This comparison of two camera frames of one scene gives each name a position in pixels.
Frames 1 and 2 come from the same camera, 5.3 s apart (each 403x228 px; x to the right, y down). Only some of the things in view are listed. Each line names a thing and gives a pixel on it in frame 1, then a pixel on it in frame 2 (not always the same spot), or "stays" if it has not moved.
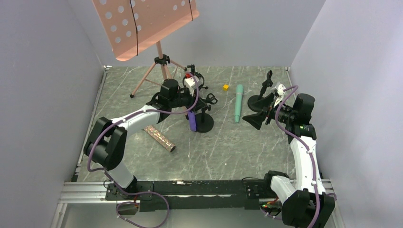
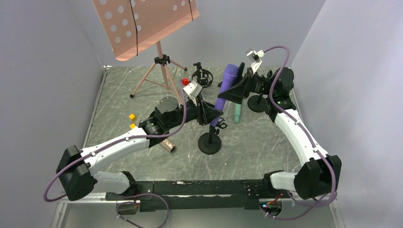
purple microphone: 192,120 → 231,71
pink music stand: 133,26 stays
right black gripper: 270,109 → 246,82
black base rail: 158,195 stays
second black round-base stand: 257,103 stays
